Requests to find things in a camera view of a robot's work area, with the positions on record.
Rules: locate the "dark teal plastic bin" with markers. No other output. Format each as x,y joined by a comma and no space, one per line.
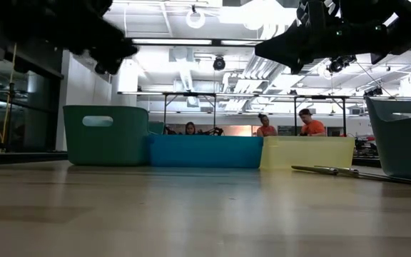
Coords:
405,150

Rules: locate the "yellow plastic tray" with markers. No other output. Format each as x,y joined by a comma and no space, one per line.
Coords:
305,151

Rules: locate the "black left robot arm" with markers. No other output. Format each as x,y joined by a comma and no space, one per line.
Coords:
20,21

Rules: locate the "blue plastic tray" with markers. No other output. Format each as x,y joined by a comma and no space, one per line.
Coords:
205,151

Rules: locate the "black background station frame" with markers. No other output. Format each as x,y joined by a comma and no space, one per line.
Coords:
191,94
319,96

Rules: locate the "black background robot arm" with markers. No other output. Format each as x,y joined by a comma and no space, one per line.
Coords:
210,131

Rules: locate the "green plastic bin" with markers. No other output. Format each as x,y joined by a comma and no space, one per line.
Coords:
105,146

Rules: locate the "black aluminium table frame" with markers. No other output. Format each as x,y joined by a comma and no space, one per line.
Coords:
27,157

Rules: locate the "person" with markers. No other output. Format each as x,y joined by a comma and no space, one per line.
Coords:
190,129
267,130
313,128

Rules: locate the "overhead light bar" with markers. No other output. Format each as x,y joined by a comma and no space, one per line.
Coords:
171,41

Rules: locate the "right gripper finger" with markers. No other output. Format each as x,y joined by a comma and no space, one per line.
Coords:
294,46

